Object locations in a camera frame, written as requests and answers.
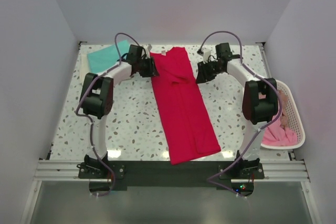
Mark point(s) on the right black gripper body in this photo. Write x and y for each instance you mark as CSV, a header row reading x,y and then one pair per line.
x,y
216,68

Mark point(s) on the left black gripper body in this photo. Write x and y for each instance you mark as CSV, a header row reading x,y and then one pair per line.
x,y
145,66

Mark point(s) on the red t shirt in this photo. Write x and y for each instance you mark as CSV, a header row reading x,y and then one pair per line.
x,y
188,130

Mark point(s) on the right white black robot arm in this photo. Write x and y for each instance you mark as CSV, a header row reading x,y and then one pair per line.
x,y
259,106

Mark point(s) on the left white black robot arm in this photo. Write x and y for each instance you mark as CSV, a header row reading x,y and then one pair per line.
x,y
96,99

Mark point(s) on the folded teal t shirt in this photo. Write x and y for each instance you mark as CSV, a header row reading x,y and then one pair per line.
x,y
102,59

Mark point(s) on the folded cream t shirt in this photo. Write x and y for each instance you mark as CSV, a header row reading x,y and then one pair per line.
x,y
84,64

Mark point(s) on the beige t shirt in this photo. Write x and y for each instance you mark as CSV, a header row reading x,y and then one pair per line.
x,y
284,115

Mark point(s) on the pink t shirt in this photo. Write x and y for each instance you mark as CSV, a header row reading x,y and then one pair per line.
x,y
276,136

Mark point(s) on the white plastic laundry basket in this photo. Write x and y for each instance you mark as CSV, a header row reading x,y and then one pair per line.
x,y
294,119

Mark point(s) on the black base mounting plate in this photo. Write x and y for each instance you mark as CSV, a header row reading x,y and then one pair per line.
x,y
120,175

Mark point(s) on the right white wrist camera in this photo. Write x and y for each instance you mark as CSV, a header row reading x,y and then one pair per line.
x,y
205,53

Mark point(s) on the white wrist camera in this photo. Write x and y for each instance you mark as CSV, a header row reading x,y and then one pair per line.
x,y
205,53
147,48

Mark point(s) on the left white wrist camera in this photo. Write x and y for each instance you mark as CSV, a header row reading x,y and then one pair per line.
x,y
147,48

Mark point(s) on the aluminium frame rail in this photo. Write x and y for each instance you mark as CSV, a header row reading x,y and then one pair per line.
x,y
274,171

